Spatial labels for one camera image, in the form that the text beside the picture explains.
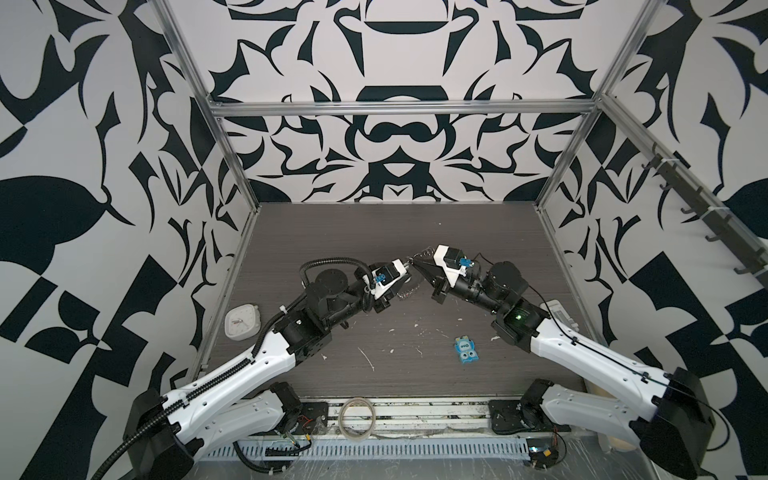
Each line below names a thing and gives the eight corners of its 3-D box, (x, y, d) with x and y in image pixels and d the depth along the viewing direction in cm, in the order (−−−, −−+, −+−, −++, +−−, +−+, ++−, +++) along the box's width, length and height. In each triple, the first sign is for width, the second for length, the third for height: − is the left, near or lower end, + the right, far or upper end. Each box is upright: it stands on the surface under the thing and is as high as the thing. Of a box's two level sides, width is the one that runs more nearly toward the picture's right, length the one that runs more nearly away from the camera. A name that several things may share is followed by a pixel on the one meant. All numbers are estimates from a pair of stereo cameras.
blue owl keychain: (460, 364, 84) (462, 362, 83) (452, 339, 89) (453, 337, 87) (478, 361, 85) (480, 358, 83) (469, 336, 90) (470, 333, 88)
